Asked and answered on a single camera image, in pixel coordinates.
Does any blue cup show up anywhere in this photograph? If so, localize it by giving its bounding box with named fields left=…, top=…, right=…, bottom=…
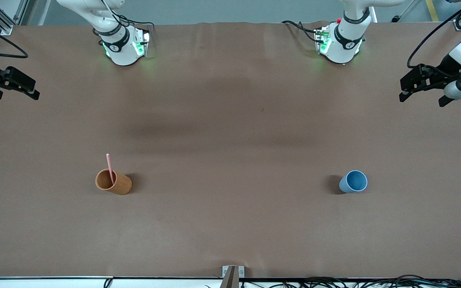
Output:
left=339, top=170, right=368, bottom=194

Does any pink chopstick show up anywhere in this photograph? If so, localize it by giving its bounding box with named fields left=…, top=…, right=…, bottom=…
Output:
left=106, top=154, right=116, bottom=185

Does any brown wooden cup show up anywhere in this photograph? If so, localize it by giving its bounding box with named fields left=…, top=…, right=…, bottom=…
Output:
left=95, top=168, right=132, bottom=196

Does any brown table cover mat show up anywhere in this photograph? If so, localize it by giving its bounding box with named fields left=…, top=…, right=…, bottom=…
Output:
left=0, top=22, right=461, bottom=279

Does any aluminium frame profile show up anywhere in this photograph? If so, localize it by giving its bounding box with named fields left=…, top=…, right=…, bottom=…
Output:
left=0, top=0, right=29, bottom=36

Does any black right arm base cable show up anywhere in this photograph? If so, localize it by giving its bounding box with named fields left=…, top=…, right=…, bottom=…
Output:
left=102, top=0, right=155, bottom=28

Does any black arm base cable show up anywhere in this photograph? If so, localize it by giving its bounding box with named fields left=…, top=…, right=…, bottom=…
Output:
left=102, top=0, right=155, bottom=28
left=281, top=20, right=320, bottom=44

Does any black left arm base cable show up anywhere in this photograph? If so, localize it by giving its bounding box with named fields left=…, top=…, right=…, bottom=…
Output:
left=281, top=20, right=320, bottom=44

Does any white table edge rail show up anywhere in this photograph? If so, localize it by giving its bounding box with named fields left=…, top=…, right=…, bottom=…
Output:
left=0, top=276, right=461, bottom=288

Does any metal camera pole bracket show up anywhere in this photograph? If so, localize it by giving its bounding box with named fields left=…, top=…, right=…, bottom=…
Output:
left=222, top=266, right=245, bottom=279

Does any brown camera pole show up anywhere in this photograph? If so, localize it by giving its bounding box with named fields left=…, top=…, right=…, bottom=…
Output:
left=220, top=267, right=239, bottom=288

